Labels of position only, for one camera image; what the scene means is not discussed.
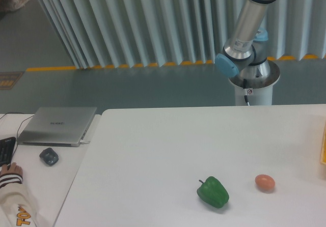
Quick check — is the person's hand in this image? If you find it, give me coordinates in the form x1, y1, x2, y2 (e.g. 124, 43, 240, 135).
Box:
1, 162, 23, 177

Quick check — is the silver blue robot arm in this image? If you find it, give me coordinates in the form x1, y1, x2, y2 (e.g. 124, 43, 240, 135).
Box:
214, 0, 276, 78

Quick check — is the cream sleeved forearm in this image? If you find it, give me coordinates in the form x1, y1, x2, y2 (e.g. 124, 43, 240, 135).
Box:
1, 173, 39, 226

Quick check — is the green bell pepper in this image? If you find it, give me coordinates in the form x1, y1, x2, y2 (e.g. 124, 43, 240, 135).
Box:
197, 176, 230, 209

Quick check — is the black keyboard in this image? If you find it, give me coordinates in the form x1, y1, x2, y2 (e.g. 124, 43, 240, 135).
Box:
0, 137, 16, 166

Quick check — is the silver closed laptop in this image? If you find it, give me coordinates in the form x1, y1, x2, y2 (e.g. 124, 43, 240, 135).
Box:
17, 107, 97, 147

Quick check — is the white folding partition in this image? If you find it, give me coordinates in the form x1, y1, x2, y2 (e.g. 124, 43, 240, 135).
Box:
38, 0, 325, 69

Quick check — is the brown egg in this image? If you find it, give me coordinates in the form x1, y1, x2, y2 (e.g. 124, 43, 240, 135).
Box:
255, 174, 275, 190

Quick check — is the black laptop cable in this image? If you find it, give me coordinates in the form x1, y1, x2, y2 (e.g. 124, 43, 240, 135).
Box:
0, 113, 35, 161

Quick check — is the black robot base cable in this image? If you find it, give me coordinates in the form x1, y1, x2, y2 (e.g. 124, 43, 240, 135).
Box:
242, 78, 251, 106

